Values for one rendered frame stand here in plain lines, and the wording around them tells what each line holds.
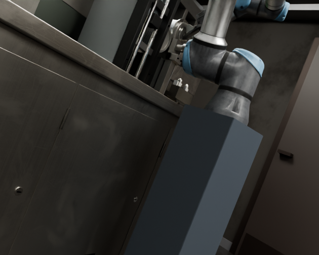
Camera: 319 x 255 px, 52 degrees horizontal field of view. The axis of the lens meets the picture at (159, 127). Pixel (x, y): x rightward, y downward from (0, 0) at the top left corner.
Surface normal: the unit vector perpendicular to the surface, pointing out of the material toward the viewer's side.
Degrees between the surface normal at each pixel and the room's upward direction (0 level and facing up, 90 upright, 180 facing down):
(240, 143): 90
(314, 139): 90
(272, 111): 90
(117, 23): 90
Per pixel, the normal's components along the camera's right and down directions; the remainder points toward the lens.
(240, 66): -0.26, -0.15
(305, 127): -0.66, -0.28
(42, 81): 0.77, 0.31
